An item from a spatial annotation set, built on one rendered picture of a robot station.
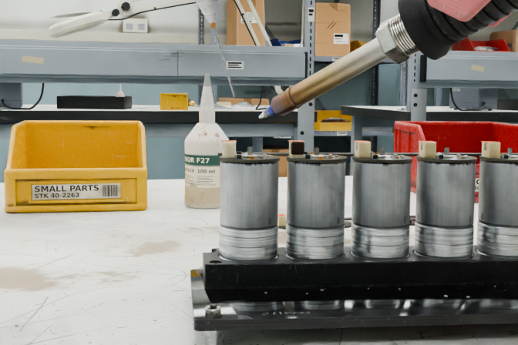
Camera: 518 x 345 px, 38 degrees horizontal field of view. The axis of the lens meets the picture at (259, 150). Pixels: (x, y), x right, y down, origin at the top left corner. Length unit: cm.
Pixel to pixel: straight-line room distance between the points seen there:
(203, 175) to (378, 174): 26
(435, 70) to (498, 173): 253
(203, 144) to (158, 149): 416
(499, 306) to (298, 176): 9
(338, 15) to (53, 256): 417
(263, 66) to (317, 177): 232
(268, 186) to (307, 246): 3
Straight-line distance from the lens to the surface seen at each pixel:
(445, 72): 287
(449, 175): 31
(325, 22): 451
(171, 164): 472
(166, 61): 255
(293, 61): 264
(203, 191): 55
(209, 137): 55
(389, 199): 31
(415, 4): 25
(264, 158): 30
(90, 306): 32
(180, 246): 43
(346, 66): 26
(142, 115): 257
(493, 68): 297
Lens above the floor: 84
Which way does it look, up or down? 5 degrees down
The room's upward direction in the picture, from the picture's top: 1 degrees clockwise
